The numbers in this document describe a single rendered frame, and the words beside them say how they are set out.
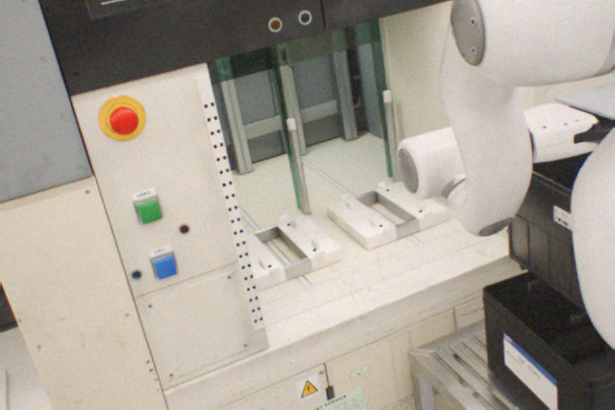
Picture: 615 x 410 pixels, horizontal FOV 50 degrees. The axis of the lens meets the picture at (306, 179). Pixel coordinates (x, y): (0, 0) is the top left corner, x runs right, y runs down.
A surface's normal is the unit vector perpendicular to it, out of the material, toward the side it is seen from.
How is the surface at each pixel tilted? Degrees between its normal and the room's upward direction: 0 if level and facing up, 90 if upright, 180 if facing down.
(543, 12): 79
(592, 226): 84
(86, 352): 90
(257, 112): 90
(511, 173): 94
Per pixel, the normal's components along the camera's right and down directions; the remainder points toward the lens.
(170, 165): 0.40, 0.30
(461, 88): -0.62, 0.69
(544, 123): -0.13, -0.85
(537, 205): -0.94, 0.25
